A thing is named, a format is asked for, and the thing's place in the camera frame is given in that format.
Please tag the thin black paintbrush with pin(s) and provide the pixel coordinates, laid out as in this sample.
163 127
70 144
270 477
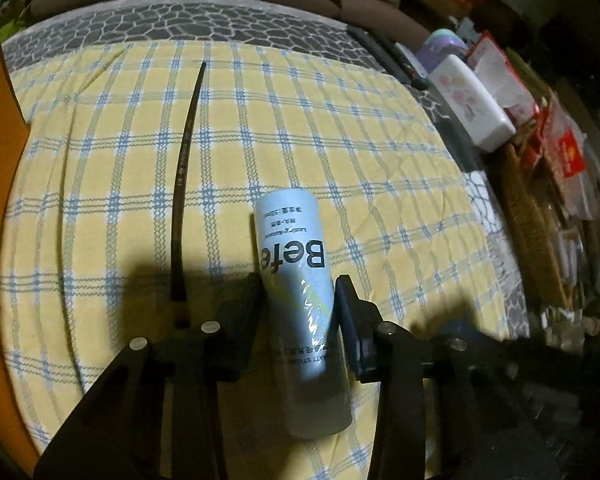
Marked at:
178 220

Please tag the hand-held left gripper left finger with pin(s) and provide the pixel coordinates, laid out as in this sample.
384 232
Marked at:
245 330

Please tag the white and red packet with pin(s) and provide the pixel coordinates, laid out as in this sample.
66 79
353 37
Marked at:
500 75

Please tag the black remote control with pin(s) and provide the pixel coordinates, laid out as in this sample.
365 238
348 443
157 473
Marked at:
385 55

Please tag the yellow plaid blanket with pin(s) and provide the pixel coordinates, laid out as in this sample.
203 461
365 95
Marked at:
355 160

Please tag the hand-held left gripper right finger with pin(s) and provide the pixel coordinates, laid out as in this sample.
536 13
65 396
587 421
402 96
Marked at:
351 330

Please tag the white cosmetic tube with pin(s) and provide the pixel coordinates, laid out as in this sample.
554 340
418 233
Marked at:
290 270

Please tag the white floral plastic container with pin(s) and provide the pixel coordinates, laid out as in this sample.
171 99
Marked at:
470 105

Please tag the purple cup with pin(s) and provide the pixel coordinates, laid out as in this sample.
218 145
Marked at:
442 45

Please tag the wicker basket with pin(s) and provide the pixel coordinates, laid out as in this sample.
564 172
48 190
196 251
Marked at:
530 220

